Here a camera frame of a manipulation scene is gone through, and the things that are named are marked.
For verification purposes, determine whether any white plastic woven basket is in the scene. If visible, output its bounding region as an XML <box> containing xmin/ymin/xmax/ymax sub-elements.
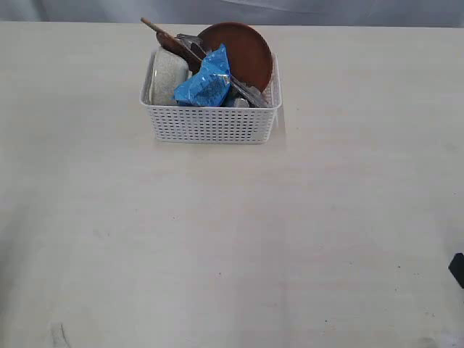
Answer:
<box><xmin>140</xmin><ymin>51</ymin><xmax>282</xmax><ymax>144</ymax></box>

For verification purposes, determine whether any steel table knife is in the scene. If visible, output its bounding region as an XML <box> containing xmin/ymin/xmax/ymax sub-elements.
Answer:
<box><xmin>202</xmin><ymin>51</ymin><xmax>268</xmax><ymax>107</ymax></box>

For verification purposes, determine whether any brown wooden spoon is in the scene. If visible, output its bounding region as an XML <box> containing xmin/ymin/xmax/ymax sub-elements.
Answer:
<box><xmin>156</xmin><ymin>31</ymin><xmax>202</xmax><ymax>74</ymax></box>

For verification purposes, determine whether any steel fork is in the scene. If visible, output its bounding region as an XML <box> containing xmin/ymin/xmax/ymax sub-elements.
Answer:
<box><xmin>176</xmin><ymin>33</ymin><xmax>206</xmax><ymax>57</ymax></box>

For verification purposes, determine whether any stainless steel cup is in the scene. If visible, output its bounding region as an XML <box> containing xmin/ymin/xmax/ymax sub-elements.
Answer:
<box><xmin>224</xmin><ymin>96</ymin><xmax>250</xmax><ymax>108</ymax></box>

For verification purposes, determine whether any brown round plate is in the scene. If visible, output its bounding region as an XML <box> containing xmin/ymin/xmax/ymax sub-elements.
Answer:
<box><xmin>198</xmin><ymin>22</ymin><xmax>273</xmax><ymax>92</ymax></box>

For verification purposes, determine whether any blue chips bag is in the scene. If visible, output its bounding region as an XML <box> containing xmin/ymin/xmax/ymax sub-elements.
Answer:
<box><xmin>174</xmin><ymin>43</ymin><xmax>231</xmax><ymax>107</ymax></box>

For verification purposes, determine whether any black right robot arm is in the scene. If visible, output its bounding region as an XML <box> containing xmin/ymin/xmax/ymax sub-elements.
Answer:
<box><xmin>448</xmin><ymin>253</ymin><xmax>464</xmax><ymax>289</ymax></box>

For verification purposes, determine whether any wooden chopstick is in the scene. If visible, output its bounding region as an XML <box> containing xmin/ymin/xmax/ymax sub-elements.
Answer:
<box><xmin>141</xmin><ymin>17</ymin><xmax>165</xmax><ymax>33</ymax></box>

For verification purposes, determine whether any pale green ceramic bowl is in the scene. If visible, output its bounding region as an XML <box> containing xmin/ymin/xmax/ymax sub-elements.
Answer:
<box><xmin>149</xmin><ymin>47</ymin><xmax>189</xmax><ymax>106</ymax></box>

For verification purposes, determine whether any grey backdrop curtain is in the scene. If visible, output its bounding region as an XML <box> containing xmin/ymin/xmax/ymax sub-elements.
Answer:
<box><xmin>1</xmin><ymin>0</ymin><xmax>463</xmax><ymax>28</ymax></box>

